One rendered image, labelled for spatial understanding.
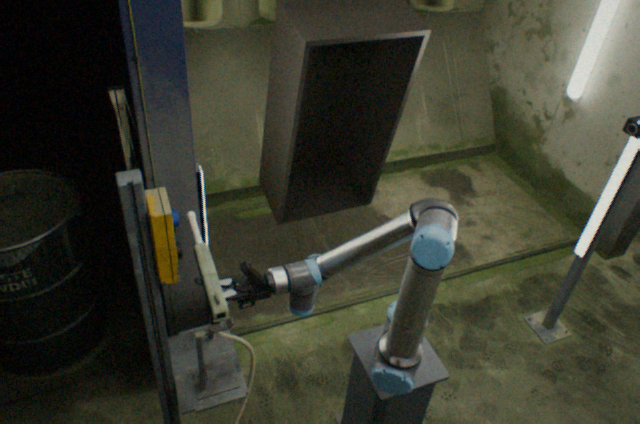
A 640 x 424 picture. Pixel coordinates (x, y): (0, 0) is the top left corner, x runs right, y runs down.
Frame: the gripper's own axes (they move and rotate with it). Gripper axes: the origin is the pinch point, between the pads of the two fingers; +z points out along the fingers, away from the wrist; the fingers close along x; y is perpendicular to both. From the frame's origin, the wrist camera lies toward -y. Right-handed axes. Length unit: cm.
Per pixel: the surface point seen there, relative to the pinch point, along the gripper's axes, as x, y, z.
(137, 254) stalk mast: -3.6, -25.7, 18.6
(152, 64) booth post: 46, -57, 4
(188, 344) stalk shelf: 10.3, 35.8, 7.7
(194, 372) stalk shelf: -1.9, 35.8, 7.9
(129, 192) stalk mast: -2.4, -45.6, 17.6
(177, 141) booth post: 46, -28, -1
